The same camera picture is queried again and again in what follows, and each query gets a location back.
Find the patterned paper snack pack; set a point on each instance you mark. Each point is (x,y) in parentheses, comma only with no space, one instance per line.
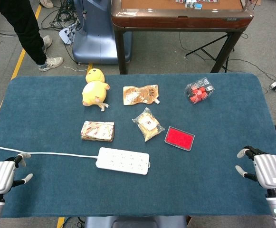
(97,131)

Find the clear bag of biscuits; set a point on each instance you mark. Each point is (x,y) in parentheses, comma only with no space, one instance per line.
(148,124)

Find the clear box of red cubes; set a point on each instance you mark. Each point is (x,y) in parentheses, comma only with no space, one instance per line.
(199,91)

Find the person in black trousers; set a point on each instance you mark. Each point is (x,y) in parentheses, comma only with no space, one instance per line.
(26,33)

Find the brown spouted drink pouch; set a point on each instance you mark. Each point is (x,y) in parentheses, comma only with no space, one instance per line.
(140,94)

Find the blue felt table mat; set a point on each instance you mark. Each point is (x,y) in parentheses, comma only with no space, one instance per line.
(137,190)

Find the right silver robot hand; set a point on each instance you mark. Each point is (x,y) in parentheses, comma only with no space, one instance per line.
(268,170)

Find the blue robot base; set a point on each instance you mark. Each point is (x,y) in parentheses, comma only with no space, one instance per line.
(97,35)

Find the brown mahjong table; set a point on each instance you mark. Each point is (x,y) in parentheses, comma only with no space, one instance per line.
(180,17)

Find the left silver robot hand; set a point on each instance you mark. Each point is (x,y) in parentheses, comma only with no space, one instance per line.
(0,174)

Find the red ink pad box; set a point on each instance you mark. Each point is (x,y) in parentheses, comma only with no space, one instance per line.
(179,138)

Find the white floor power strip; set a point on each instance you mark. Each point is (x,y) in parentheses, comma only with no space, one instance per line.
(67,34)

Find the yellow plush duck toy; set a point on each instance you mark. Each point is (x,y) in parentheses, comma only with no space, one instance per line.
(94,88)

